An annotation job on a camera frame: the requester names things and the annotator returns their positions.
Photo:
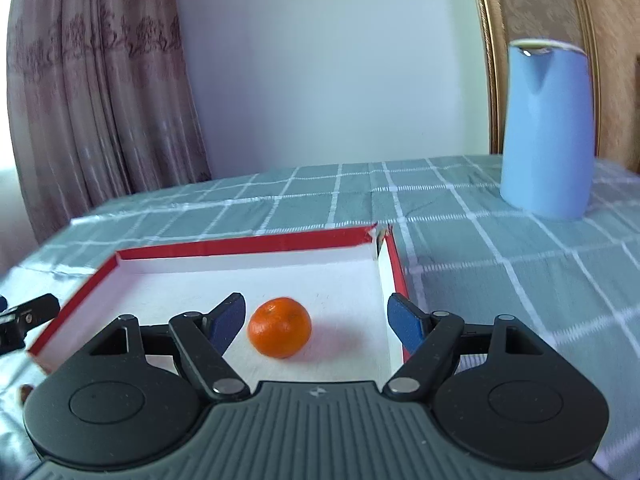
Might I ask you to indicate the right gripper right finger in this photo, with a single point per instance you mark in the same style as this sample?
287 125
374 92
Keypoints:
497 391

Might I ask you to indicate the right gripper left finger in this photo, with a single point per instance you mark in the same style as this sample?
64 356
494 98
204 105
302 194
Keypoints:
132 393

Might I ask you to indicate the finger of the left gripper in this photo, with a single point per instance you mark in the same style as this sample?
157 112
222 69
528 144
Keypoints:
37 311

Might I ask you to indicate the orange mandarin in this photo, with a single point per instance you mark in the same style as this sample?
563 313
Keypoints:
279 328

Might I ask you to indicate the red cardboard box tray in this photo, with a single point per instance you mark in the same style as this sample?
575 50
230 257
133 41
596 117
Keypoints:
341 277

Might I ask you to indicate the pink patterned curtain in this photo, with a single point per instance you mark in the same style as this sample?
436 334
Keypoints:
99 105

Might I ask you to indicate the light blue electric kettle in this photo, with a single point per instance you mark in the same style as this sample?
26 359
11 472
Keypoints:
549 144

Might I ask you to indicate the gold wall frame moulding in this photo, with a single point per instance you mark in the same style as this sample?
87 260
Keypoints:
607 30

